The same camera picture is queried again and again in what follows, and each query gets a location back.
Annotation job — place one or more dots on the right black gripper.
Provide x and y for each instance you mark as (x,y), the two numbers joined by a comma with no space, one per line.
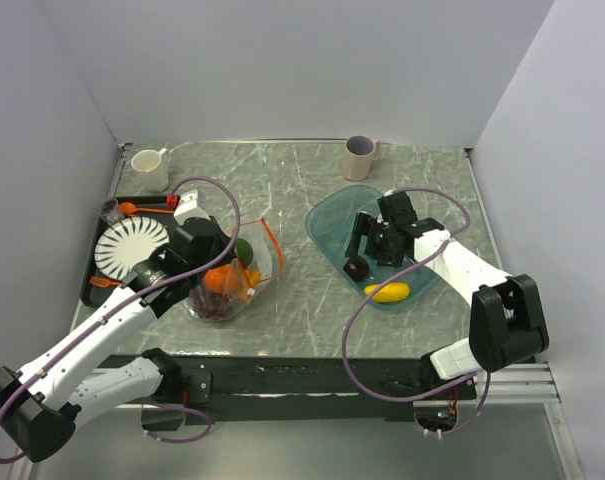
(363,227)

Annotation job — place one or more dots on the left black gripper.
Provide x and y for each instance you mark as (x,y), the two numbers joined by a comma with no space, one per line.
(223,240)

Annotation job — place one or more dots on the orange tangerine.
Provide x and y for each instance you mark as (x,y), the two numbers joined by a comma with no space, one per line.
(222,280)

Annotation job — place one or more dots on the dark avocado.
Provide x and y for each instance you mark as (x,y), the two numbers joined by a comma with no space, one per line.
(356,268)

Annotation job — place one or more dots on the green lime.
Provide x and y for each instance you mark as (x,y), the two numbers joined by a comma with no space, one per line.
(244,252)

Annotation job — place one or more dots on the clear zip top bag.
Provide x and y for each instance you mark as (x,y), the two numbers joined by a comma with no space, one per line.
(268,259)

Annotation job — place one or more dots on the purple grape bunch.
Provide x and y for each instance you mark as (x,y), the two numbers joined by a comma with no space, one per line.
(208,305)

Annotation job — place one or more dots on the yellow lemon piece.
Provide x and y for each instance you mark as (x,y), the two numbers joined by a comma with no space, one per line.
(254,277)

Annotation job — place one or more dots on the small orange pumpkin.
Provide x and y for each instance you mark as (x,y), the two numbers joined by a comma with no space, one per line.
(244,293)

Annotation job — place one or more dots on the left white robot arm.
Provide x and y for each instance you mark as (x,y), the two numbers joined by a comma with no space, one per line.
(44,402)

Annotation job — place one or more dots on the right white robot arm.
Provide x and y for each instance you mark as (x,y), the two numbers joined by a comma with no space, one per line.
(507,322)

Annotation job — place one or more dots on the teal plastic food container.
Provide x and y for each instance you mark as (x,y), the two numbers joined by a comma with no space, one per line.
(329,224)

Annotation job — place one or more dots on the white striped plate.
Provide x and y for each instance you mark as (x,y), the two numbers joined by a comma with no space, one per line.
(126,243)

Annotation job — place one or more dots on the beige mug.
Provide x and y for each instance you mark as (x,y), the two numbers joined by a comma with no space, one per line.
(360,152)

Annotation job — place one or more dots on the orange plastic spoon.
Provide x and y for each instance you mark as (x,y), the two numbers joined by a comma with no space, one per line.
(129,208)

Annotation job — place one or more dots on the white cup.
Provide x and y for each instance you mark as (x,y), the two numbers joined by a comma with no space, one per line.
(151,169)

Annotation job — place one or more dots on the black tray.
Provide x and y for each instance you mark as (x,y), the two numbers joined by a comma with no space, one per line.
(92,296)

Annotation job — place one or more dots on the clear small glass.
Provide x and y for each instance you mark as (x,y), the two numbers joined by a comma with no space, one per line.
(110,211)

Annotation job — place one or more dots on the orange plastic fork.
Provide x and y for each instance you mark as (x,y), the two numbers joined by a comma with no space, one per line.
(103,282)

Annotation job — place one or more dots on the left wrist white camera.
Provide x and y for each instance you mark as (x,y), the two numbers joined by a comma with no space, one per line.
(187,206)

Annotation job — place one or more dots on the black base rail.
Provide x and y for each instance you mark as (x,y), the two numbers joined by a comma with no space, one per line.
(231,388)

